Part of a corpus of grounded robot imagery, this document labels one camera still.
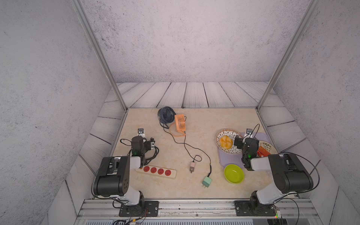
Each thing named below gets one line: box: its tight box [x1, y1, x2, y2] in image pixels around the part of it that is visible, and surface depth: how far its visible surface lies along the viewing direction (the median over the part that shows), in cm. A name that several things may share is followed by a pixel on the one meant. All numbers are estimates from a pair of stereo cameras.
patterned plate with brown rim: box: [215, 128, 243, 155], surface depth 98 cm
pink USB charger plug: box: [189, 161, 195, 173], surface depth 87 cm
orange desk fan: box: [169, 113, 187, 137], surface depth 101 cm
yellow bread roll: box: [219, 135, 233, 150], surface depth 97 cm
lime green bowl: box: [224, 164, 245, 185], surface depth 85 cm
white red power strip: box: [135, 165, 177, 179], surface depth 86 cm
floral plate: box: [258, 139, 278, 155], surface depth 97 cm
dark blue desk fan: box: [157, 105, 177, 129], surface depth 108 cm
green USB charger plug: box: [202, 175, 212, 189], surface depth 82 cm
